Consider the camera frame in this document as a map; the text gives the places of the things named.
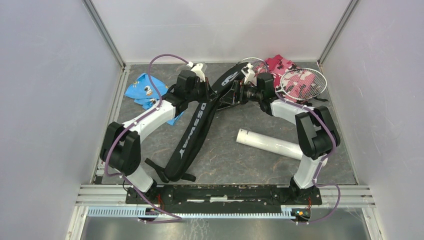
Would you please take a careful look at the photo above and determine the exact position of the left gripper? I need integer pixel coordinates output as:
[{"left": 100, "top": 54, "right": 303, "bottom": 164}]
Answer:
[{"left": 186, "top": 77, "right": 218, "bottom": 104}]

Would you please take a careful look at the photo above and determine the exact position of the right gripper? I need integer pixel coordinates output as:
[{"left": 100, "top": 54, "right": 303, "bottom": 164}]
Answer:
[{"left": 219, "top": 80, "right": 263, "bottom": 105}]

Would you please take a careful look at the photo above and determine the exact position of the black racket bag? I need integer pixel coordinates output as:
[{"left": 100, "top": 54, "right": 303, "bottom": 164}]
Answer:
[{"left": 145, "top": 63, "right": 247, "bottom": 183}]

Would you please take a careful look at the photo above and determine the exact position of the white shuttlecock tube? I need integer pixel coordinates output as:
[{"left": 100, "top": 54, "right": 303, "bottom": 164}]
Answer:
[{"left": 236, "top": 128, "right": 303, "bottom": 160}]

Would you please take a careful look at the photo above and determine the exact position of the white racket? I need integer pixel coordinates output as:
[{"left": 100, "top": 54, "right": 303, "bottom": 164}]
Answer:
[
  {"left": 275, "top": 68, "right": 328, "bottom": 103},
  {"left": 237, "top": 57, "right": 269, "bottom": 75}
]

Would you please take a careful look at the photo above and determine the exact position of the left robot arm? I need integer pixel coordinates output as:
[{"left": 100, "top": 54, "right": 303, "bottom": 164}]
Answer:
[{"left": 99, "top": 69, "right": 216, "bottom": 204}]

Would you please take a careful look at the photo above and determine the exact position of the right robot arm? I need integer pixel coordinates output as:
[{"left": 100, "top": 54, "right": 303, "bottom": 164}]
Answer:
[{"left": 221, "top": 68, "right": 340, "bottom": 204}]

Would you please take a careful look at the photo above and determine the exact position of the pink camouflage bag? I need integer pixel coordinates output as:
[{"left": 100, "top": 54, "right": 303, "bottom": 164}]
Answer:
[{"left": 265, "top": 55, "right": 309, "bottom": 104}]

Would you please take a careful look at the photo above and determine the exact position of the blue cloth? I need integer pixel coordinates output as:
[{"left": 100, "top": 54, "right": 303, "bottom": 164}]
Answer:
[{"left": 124, "top": 73, "right": 169, "bottom": 110}]

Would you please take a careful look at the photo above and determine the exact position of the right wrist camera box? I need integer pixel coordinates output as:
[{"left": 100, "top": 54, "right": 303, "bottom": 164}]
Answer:
[{"left": 241, "top": 63, "right": 257, "bottom": 86}]

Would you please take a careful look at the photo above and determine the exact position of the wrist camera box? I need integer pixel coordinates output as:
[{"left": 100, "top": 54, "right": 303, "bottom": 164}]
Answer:
[
  {"left": 241, "top": 63, "right": 257, "bottom": 86},
  {"left": 187, "top": 61, "right": 207, "bottom": 82}
]

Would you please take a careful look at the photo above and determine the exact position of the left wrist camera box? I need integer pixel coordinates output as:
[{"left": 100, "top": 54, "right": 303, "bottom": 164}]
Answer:
[{"left": 187, "top": 61, "right": 207, "bottom": 82}]

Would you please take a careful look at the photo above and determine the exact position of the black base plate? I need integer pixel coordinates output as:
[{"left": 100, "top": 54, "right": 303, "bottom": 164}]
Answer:
[{"left": 145, "top": 184, "right": 323, "bottom": 214}]

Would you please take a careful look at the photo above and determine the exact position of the white slotted cable duct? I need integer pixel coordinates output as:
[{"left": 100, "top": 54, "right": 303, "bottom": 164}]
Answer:
[{"left": 87, "top": 202, "right": 294, "bottom": 220}]

